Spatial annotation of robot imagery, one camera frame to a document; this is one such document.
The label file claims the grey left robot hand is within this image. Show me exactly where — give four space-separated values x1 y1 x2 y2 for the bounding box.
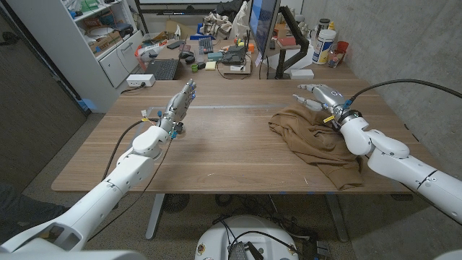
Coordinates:
157 79 198 135

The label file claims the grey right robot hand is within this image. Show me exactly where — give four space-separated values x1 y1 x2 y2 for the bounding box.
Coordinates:
292 83 362 126

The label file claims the brown jacket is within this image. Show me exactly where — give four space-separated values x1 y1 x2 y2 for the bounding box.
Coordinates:
268 104 365 191

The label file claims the white box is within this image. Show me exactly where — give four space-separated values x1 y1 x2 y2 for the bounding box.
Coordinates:
289 68 315 80

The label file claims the black laptop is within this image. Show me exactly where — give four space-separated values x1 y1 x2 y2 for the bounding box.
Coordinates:
144 58 180 81

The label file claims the white power strip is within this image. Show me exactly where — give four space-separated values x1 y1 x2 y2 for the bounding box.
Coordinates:
126 74 156 87

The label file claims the red cup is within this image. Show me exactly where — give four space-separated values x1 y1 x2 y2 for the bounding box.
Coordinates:
335 40 350 61

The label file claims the white wipes canister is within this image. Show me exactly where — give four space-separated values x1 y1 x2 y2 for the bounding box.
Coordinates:
312 29 337 66

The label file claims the black keyboard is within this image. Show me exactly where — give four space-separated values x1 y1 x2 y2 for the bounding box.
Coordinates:
198 36 214 54

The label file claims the red book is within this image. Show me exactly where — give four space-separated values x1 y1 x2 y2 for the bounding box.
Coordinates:
276 36 297 48

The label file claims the white shelf cabinet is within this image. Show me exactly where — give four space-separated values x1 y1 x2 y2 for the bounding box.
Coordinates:
6 0 145 113

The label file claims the black router with antennas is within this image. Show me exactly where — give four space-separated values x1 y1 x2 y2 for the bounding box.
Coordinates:
220 30 252 66

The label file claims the beige cloth pile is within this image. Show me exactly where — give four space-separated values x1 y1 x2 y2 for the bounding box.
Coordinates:
202 12 233 39

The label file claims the black round fan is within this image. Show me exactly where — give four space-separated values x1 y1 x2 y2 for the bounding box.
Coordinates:
162 194 191 214

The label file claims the cardboard box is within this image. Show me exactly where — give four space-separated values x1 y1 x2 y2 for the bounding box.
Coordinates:
88 30 123 54

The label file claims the black computer monitor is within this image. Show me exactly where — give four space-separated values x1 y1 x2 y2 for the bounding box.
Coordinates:
248 0 282 59

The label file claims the grey table leg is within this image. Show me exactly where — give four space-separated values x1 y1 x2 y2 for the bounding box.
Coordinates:
145 194 166 241
324 194 349 243

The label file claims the white robot torso base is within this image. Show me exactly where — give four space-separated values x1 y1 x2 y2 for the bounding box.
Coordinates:
194 215 300 260

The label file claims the person dark clothed leg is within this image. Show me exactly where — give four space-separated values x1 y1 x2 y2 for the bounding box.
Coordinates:
0 182 69 245

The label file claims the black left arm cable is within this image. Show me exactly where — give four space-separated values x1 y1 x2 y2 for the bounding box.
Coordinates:
103 118 160 181

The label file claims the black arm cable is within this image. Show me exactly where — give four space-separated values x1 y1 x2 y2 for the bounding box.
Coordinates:
348 78 462 104
103 118 160 181

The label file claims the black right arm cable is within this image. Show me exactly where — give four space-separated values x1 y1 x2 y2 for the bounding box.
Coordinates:
348 78 462 104

